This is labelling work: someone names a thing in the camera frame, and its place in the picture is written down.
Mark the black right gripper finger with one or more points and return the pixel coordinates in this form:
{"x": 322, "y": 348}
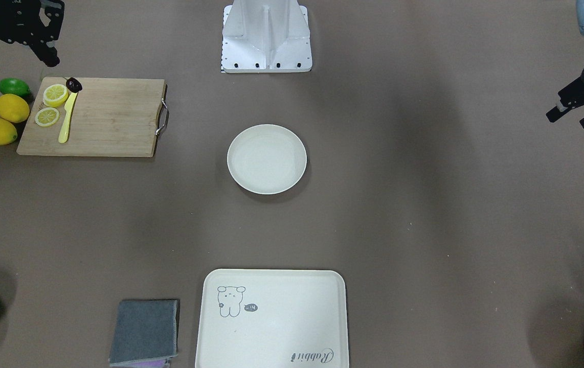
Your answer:
{"x": 45, "y": 53}

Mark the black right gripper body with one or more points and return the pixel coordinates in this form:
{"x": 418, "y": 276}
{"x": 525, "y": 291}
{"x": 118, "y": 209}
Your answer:
{"x": 9, "y": 20}

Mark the dark red cherry pair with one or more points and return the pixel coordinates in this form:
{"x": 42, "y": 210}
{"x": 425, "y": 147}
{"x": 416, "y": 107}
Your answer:
{"x": 73, "y": 85}

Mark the cream round plate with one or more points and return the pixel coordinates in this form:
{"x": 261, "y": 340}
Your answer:
{"x": 267, "y": 159}

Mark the cream rectangular rabbit tray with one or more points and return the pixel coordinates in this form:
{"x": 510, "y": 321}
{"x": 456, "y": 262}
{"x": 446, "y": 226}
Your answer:
{"x": 273, "y": 318}

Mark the lemon slice upper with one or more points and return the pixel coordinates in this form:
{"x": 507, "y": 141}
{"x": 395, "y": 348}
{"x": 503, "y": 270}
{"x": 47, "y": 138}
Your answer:
{"x": 55, "y": 95}

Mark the lemon slice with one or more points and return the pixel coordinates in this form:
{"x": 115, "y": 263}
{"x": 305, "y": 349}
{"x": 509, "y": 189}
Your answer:
{"x": 55, "y": 95}
{"x": 47, "y": 116}

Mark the green lime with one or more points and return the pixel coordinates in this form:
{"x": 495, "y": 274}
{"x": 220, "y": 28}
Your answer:
{"x": 14, "y": 86}

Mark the yellow plastic knife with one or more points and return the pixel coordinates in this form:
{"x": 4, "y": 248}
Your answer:
{"x": 65, "y": 126}

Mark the lemon slice lower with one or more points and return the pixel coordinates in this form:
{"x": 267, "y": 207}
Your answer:
{"x": 47, "y": 116}

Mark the yellow lemon upper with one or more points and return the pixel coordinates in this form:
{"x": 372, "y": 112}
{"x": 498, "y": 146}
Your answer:
{"x": 13, "y": 108}

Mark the bamboo cutting board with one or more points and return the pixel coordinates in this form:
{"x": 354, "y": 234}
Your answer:
{"x": 112, "y": 117}

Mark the grey folded cloth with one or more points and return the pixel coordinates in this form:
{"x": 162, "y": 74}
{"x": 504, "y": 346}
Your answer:
{"x": 145, "y": 333}

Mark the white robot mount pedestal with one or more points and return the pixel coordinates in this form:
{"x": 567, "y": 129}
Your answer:
{"x": 265, "y": 37}

